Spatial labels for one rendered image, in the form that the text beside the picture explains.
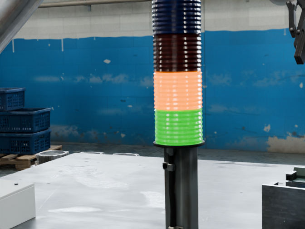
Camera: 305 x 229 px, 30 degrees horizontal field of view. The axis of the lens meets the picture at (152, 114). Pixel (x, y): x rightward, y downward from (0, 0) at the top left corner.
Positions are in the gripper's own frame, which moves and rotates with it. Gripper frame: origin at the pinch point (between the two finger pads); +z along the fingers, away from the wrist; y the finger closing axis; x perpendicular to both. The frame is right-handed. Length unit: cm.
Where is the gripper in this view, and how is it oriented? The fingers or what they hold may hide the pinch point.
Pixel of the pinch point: (302, 47)
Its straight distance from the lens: 131.2
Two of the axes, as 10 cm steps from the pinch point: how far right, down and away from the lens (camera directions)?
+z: -3.2, 8.4, -4.4
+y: 8.4, 0.4, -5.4
